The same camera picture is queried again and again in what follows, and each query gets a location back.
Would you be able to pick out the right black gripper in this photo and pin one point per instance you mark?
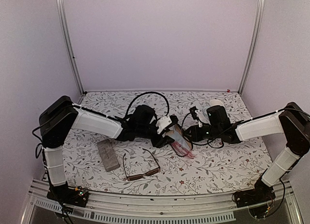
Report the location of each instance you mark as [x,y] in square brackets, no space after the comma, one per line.
[195,137]

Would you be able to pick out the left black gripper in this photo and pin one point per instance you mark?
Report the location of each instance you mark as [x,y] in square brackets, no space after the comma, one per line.
[161,141]

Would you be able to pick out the blue cleaning cloth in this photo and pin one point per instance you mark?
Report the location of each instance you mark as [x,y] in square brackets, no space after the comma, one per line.
[179,139]

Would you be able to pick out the black glasses case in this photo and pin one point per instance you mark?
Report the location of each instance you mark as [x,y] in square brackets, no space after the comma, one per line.
[177,128]

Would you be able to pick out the grey glasses case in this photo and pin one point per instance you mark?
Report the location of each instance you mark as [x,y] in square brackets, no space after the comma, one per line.
[107,155]

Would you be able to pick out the pink sunglasses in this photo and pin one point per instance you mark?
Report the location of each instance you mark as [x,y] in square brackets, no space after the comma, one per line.
[181,150]

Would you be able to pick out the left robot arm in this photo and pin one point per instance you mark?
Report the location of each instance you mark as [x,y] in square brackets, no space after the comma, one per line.
[63,116]

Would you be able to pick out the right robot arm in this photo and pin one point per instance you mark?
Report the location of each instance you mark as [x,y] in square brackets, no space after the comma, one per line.
[291,121]

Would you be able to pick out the brown sunglasses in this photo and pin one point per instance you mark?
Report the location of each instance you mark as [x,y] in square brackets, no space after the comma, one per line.
[141,175]

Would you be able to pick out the light blue mug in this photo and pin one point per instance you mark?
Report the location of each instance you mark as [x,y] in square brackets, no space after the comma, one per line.
[215,102]

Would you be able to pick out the floral tablecloth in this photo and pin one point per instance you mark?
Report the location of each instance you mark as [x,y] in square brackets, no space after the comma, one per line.
[216,168]

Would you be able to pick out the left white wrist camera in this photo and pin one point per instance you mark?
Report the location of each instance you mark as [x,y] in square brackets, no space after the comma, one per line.
[166,122]

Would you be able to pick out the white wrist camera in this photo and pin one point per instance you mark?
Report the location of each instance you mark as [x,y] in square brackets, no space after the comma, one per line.
[166,122]
[198,116]

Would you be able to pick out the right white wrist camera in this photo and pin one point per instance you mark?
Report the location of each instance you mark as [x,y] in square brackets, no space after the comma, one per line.
[198,116]

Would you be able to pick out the front aluminium rail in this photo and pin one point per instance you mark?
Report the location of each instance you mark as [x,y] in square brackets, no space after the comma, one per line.
[220,208]

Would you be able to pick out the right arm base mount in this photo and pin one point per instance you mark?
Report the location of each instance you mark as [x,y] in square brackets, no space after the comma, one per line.
[259,194]

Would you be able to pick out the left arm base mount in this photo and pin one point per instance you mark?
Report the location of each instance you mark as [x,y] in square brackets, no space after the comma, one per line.
[72,196]

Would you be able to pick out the right aluminium frame post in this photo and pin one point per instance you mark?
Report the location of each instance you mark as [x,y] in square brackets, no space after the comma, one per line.
[253,42]

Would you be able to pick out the aluminium frame post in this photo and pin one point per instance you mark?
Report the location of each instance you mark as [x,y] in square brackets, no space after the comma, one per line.
[68,44]
[253,42]

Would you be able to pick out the left aluminium frame post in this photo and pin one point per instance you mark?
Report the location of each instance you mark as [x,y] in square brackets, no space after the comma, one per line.
[68,44]

